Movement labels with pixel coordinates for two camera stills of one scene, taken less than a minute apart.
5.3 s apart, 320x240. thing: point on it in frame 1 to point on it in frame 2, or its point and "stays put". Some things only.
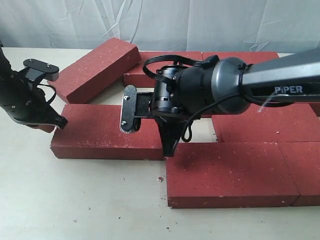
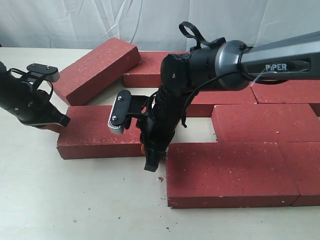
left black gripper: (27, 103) stays put
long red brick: (93, 132) stays put
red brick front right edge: (302, 160) stays put
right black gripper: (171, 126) to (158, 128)
